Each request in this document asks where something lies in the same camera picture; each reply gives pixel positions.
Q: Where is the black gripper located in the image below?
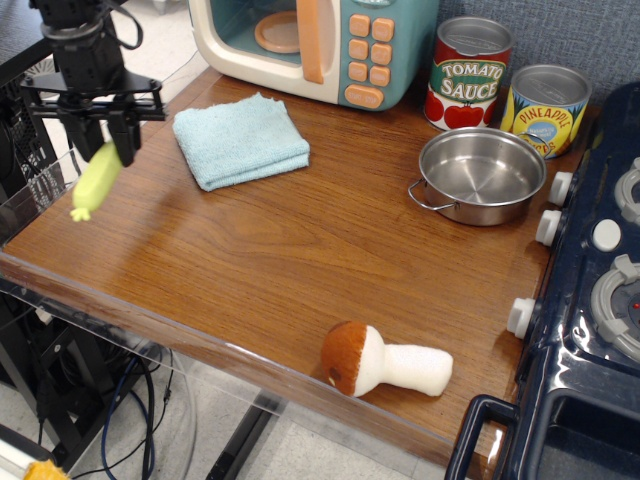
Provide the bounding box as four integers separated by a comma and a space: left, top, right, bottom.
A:
21, 29, 166, 167

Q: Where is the green handled metal spoon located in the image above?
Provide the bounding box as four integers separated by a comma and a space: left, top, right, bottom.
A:
70, 141, 123, 222

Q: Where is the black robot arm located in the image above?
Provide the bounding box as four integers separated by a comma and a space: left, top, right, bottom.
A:
21, 1, 166, 167

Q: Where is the light blue folded cloth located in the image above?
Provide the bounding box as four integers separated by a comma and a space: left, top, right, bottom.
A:
173, 93, 310, 192

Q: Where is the clear acrylic table guard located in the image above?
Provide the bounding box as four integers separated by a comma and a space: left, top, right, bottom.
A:
0, 29, 451, 471

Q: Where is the toy microwave teal cream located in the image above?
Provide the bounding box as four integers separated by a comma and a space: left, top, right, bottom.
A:
188, 1, 439, 111

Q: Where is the plush brown white mushroom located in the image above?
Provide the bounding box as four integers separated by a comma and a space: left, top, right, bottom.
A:
321, 321, 454, 397

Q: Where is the yellow object bottom left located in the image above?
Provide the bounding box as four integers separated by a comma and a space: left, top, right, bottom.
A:
22, 460, 70, 480

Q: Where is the tomato sauce can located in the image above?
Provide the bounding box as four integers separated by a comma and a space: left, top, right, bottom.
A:
424, 16, 515, 130

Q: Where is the small steel pot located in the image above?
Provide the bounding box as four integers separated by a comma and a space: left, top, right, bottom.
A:
408, 127, 547, 226

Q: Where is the pineapple slices can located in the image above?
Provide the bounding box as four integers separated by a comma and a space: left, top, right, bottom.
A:
500, 64, 592, 159

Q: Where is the white stove knob middle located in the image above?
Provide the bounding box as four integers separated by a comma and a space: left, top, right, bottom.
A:
535, 210, 562, 247

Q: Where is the white stove knob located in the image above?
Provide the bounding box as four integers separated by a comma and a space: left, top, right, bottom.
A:
535, 210, 562, 247
548, 171, 573, 207
507, 298, 536, 339

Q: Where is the white stove knob lower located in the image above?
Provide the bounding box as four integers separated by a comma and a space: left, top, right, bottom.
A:
507, 298, 536, 339

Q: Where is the white stove knob upper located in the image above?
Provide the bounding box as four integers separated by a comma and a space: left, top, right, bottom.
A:
548, 171, 573, 207

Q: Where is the dark blue toy stove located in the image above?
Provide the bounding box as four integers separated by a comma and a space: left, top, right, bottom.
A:
446, 83, 639, 479

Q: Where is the blue cable under table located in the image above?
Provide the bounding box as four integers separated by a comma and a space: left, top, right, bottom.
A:
101, 357, 156, 480

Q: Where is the black cable under table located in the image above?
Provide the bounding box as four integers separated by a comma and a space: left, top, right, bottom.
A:
72, 349, 176, 480

